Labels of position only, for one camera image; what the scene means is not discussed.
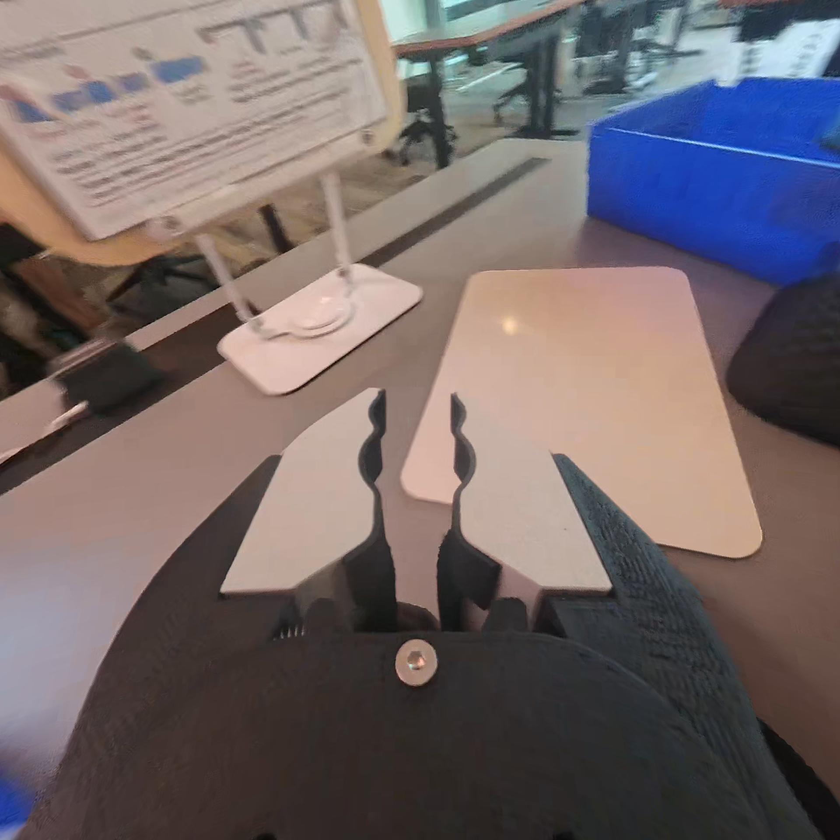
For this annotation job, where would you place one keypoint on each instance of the black office chair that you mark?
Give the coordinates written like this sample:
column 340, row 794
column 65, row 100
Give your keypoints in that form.
column 184, row 269
column 427, row 112

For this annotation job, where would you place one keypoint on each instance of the grey flat metal object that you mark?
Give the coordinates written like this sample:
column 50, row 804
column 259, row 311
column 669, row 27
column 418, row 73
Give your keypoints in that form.
column 40, row 431

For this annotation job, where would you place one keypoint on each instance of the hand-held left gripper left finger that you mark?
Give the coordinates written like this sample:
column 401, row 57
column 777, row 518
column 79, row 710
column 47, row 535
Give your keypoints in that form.
column 309, row 519

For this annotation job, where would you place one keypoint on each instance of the white table sign stand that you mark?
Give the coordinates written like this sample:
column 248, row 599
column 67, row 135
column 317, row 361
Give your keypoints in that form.
column 171, row 105

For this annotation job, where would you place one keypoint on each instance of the wooden office desk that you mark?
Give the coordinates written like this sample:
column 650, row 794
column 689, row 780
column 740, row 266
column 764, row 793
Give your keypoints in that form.
column 499, row 33

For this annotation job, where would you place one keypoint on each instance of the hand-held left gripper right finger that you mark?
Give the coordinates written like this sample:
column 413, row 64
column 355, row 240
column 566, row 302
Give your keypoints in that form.
column 525, row 525

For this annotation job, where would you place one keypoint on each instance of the black boxy object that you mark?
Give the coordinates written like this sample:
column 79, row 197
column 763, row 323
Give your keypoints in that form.
column 112, row 374

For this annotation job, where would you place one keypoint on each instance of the blue plastic bin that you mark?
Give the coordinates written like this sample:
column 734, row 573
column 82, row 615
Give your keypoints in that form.
column 696, row 184

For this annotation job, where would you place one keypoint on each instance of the white whiteboard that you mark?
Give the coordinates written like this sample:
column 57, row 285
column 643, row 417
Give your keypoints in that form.
column 591, row 381

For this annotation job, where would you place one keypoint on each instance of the black knobbly rounded object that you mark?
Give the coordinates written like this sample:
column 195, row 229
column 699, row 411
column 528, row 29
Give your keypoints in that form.
column 794, row 361

